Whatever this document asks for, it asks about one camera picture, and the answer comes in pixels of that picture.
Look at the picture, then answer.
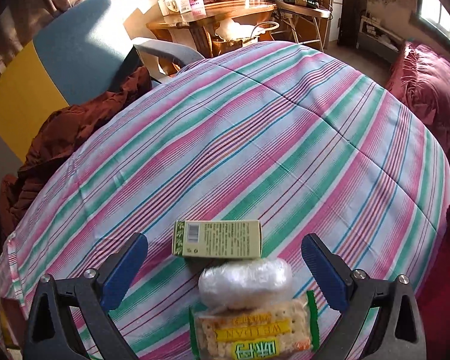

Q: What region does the white cabinet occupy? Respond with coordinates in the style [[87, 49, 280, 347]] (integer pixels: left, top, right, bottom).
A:
[[332, 0, 357, 44]]

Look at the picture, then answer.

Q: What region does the green cardboard box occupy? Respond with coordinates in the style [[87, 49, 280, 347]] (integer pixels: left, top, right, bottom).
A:
[[171, 220, 263, 259]]

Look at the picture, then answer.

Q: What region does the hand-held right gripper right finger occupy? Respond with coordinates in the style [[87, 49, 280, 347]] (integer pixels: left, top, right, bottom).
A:
[[301, 232, 428, 360]]

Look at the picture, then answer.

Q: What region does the maroon quilt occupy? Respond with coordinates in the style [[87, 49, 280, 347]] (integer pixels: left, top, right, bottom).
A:
[[384, 41, 450, 154]]

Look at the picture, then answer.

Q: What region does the red cloth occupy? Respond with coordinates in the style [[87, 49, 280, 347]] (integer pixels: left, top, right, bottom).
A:
[[416, 195, 450, 360]]

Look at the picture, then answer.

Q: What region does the striped blanket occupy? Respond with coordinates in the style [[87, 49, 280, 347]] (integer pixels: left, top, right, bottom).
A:
[[0, 40, 450, 360]]

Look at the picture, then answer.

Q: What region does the round wooden table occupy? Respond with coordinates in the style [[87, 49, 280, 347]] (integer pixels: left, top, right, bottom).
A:
[[146, 1, 278, 59]]

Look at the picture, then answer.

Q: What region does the grey yellow blue sofa chair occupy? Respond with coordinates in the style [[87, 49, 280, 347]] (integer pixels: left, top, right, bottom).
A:
[[0, 0, 207, 203]]

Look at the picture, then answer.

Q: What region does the barred window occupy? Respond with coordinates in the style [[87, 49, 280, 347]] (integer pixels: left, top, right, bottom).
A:
[[416, 0, 450, 51]]

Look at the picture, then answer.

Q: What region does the brown quilted jacket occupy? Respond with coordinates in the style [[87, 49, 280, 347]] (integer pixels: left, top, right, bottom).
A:
[[0, 65, 152, 229]]

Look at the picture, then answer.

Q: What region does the brown bag with handles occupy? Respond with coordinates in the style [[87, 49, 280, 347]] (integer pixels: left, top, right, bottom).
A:
[[210, 20, 280, 59]]

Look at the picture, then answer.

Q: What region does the plastic-wrapped white bun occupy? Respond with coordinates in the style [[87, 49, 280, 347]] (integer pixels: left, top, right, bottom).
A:
[[198, 258, 294, 310]]

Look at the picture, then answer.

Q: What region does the metal folding table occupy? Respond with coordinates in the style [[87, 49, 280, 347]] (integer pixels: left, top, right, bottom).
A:
[[275, 0, 332, 49]]

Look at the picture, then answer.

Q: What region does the beige patterned curtain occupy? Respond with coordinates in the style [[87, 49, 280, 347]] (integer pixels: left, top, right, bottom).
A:
[[0, 0, 87, 87]]

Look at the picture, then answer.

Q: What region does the grey low shelf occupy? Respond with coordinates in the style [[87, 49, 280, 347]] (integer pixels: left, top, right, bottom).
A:
[[356, 7, 406, 64]]

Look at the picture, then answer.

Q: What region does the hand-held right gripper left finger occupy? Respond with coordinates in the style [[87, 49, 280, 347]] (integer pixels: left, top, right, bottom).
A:
[[22, 232, 149, 360]]

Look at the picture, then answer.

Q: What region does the cracker packet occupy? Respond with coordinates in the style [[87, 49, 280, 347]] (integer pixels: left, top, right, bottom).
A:
[[188, 290, 320, 360]]

